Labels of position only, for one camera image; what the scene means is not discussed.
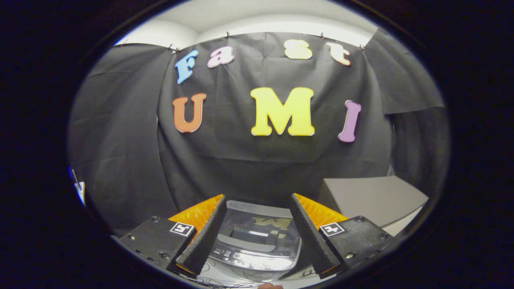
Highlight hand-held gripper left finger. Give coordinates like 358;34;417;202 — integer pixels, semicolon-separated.
118;194;227;278

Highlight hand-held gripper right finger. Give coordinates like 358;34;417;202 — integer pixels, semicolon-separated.
289;193;396;279

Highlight grey washing machine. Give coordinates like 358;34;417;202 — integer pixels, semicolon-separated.
207;200;302;283

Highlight grey cabinet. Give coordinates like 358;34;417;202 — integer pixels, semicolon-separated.
317;175;429;237

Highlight tangled thin cables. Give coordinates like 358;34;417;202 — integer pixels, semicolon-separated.
196;263;261;289

